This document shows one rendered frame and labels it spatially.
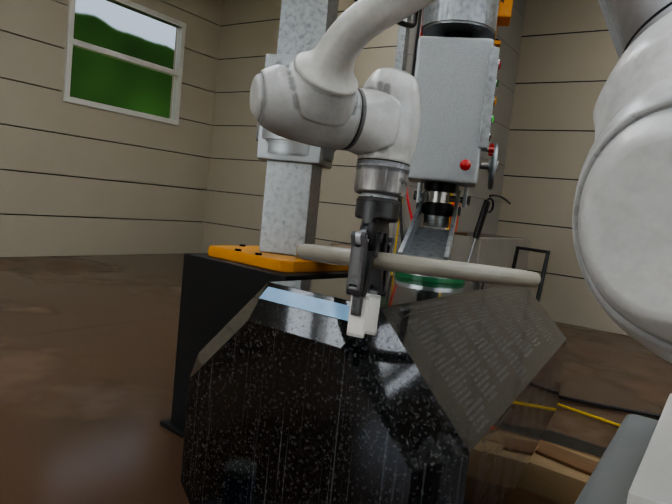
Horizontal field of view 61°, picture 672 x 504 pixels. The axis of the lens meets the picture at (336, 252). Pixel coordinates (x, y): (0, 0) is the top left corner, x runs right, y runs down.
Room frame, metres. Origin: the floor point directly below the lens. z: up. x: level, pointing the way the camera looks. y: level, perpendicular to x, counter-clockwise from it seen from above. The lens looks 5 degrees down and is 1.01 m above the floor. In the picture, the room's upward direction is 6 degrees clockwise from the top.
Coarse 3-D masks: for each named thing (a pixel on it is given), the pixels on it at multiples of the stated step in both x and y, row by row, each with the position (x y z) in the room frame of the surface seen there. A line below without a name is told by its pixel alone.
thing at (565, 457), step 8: (536, 448) 1.98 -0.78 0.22; (544, 448) 1.99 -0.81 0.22; (552, 448) 2.00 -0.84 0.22; (560, 448) 2.00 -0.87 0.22; (544, 456) 1.94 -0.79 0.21; (552, 456) 1.93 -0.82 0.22; (560, 456) 1.93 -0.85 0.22; (568, 456) 1.94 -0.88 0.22; (576, 456) 1.95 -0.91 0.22; (568, 464) 1.88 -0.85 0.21; (576, 464) 1.88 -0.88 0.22; (584, 464) 1.89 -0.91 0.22; (592, 464) 1.89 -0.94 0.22; (584, 472) 1.84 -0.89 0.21; (592, 472) 1.83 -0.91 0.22
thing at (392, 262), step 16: (304, 256) 1.08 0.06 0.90; (320, 256) 1.03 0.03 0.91; (336, 256) 1.00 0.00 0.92; (384, 256) 0.95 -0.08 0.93; (400, 256) 0.95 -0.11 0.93; (416, 256) 0.95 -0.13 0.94; (400, 272) 0.95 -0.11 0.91; (416, 272) 0.94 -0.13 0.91; (432, 272) 0.94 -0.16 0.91; (448, 272) 0.93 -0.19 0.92; (464, 272) 0.94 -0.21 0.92; (480, 272) 0.95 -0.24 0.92; (496, 272) 0.96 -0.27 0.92; (512, 272) 0.98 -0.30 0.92; (528, 272) 1.02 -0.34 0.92
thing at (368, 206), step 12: (360, 204) 0.96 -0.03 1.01; (372, 204) 0.94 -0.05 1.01; (384, 204) 0.94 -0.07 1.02; (396, 204) 0.95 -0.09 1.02; (360, 216) 0.95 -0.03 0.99; (372, 216) 0.94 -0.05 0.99; (384, 216) 0.94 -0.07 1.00; (396, 216) 0.96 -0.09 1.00; (360, 228) 0.94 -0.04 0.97; (372, 228) 0.94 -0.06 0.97; (384, 228) 0.98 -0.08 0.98; (372, 240) 0.94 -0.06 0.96
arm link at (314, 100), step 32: (384, 0) 0.80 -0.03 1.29; (416, 0) 0.80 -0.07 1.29; (352, 32) 0.82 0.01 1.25; (288, 64) 0.88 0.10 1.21; (320, 64) 0.84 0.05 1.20; (352, 64) 0.85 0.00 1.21; (256, 96) 0.86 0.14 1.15; (288, 96) 0.85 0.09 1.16; (320, 96) 0.85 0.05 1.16; (352, 96) 0.88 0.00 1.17; (288, 128) 0.87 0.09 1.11; (320, 128) 0.88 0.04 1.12; (352, 128) 0.91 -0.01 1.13
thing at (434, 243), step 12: (420, 204) 1.82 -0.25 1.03; (456, 204) 1.84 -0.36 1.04; (468, 204) 1.98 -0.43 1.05; (420, 216) 1.81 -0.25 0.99; (456, 216) 1.76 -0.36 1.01; (408, 228) 1.58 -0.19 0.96; (420, 228) 1.72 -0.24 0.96; (432, 228) 1.73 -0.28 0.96; (408, 240) 1.50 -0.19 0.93; (420, 240) 1.62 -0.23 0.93; (432, 240) 1.62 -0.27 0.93; (444, 240) 1.62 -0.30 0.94; (408, 252) 1.52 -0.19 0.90; (420, 252) 1.52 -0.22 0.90; (432, 252) 1.52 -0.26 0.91; (444, 252) 1.53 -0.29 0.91
